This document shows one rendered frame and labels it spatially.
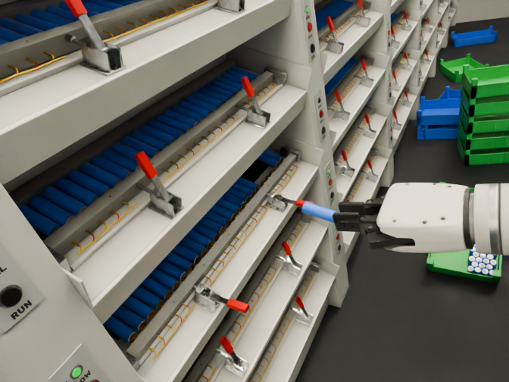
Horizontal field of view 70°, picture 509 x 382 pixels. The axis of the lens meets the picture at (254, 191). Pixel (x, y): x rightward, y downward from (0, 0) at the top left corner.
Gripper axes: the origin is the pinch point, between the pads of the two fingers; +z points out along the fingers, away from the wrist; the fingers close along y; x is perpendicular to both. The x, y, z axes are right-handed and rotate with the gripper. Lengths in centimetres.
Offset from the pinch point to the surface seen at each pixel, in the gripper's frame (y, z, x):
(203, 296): 15.2, 21.1, 4.8
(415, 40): -170, 22, 17
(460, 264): -58, -4, 64
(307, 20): -34.5, 14.1, -24.1
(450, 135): -148, 8, 62
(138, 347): 26.7, 23.8, 3.1
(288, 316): -11, 32, 43
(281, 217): -9.8, 20.1, 8.1
